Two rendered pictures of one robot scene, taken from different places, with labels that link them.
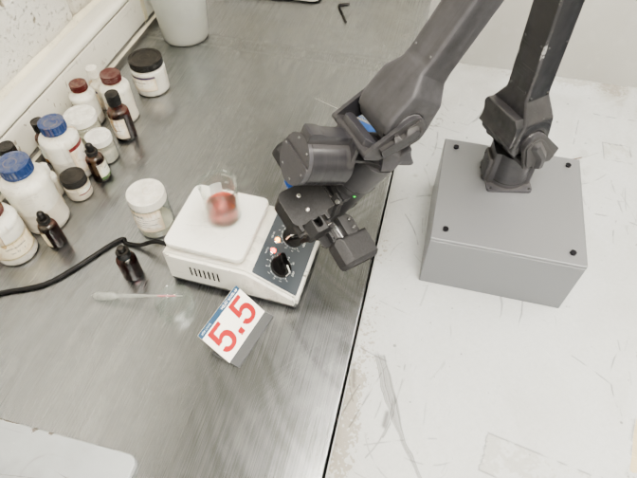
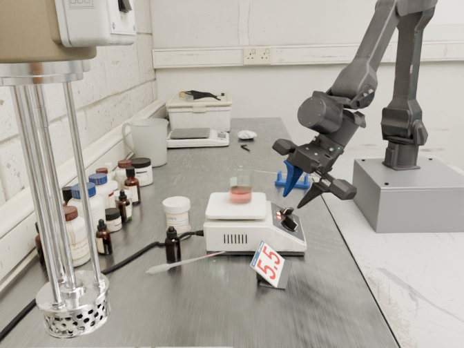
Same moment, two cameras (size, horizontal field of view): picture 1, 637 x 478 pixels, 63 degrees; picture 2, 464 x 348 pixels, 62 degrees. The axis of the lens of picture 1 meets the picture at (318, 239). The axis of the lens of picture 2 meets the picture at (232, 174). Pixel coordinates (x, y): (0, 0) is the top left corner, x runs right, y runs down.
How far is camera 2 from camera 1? 0.47 m
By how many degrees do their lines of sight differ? 35
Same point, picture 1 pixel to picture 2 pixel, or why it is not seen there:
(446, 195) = (375, 174)
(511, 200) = (413, 172)
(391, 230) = (340, 217)
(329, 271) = (314, 237)
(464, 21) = (382, 36)
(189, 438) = (272, 333)
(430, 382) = (425, 274)
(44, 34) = not seen: hidden behind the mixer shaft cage
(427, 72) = (369, 62)
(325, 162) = (331, 108)
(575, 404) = not seen: outside the picture
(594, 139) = not seen: hidden behind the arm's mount
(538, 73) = (411, 81)
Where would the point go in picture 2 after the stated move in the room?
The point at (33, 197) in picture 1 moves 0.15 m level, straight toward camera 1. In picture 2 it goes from (95, 211) to (143, 231)
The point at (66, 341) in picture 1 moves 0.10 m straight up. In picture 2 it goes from (137, 298) to (131, 245)
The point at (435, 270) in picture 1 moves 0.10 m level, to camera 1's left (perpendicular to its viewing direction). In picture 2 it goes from (387, 219) to (344, 225)
